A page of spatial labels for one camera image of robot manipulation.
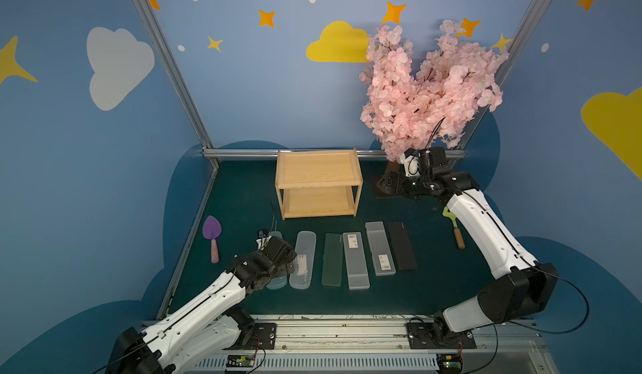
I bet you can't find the clear rounded pencil case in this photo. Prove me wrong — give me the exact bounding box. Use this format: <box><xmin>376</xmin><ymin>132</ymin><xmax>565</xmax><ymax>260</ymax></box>
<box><xmin>289</xmin><ymin>230</ymin><xmax>317</xmax><ymax>290</ymax></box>

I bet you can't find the dark green pencil case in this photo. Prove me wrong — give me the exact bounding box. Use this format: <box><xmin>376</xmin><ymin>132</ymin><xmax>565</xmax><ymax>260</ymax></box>
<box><xmin>322</xmin><ymin>233</ymin><xmax>344</xmax><ymax>287</ymax></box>

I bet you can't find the black pencil case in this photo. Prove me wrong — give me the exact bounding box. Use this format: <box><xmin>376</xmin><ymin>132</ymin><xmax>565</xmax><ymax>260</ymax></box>
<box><xmin>387</xmin><ymin>222</ymin><xmax>417</xmax><ymax>271</ymax></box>

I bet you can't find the wide frosted pencil case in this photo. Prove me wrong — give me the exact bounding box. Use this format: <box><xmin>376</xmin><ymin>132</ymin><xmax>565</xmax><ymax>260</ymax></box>
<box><xmin>342</xmin><ymin>232</ymin><xmax>370</xmax><ymax>290</ymax></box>

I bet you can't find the narrow frosted pencil case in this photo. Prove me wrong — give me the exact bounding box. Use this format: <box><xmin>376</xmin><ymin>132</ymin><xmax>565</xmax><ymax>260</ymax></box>
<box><xmin>365</xmin><ymin>221</ymin><xmax>396</xmax><ymax>276</ymax></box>

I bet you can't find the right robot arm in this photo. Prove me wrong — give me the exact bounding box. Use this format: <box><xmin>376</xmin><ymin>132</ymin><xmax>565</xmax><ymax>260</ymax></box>
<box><xmin>378</xmin><ymin>172</ymin><xmax>558</xmax><ymax>337</ymax></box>

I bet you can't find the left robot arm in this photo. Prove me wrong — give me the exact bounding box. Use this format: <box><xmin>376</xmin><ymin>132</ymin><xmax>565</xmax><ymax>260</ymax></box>
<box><xmin>97</xmin><ymin>236</ymin><xmax>297</xmax><ymax>373</ymax></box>

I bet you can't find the wooden two-tier shelf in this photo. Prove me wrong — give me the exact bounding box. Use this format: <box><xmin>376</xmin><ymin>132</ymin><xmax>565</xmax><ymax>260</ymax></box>
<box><xmin>275</xmin><ymin>149</ymin><xmax>364</xmax><ymax>220</ymax></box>

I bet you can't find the purple toy trowel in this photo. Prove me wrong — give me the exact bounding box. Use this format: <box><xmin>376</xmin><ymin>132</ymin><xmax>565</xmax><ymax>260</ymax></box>
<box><xmin>202</xmin><ymin>215</ymin><xmax>222</xmax><ymax>264</ymax></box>

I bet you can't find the green toy rake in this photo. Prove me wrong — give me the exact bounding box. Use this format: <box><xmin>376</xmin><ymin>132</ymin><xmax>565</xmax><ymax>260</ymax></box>
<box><xmin>442</xmin><ymin>207</ymin><xmax>466</xmax><ymax>250</ymax></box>

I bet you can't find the pink cherry blossom tree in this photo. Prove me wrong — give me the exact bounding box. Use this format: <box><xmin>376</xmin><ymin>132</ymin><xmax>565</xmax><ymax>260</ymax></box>
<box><xmin>359</xmin><ymin>20</ymin><xmax>509</xmax><ymax>162</ymax></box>

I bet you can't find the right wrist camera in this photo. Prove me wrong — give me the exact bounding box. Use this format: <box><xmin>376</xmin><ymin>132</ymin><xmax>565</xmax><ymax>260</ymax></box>
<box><xmin>399</xmin><ymin>147</ymin><xmax>450</xmax><ymax>178</ymax></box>

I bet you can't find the right aluminium frame post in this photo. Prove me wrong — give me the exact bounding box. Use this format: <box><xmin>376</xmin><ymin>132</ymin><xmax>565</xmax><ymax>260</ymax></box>
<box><xmin>446</xmin><ymin>0</ymin><xmax>552</xmax><ymax>168</ymax></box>

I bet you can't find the aluminium frame post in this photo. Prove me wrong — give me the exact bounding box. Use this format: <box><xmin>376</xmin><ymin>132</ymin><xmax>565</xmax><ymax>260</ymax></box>
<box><xmin>132</xmin><ymin>0</ymin><xmax>220</xmax><ymax>170</ymax></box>
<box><xmin>446</xmin><ymin>0</ymin><xmax>552</xmax><ymax>168</ymax></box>

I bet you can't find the aluminium frame back bar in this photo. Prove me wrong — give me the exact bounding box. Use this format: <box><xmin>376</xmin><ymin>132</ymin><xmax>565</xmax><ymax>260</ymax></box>
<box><xmin>202</xmin><ymin>147</ymin><xmax>467</xmax><ymax>160</ymax></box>

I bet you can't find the left aluminium frame post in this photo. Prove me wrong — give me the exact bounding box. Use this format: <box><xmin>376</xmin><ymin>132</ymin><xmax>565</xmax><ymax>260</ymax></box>
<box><xmin>132</xmin><ymin>0</ymin><xmax>220</xmax><ymax>170</ymax></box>

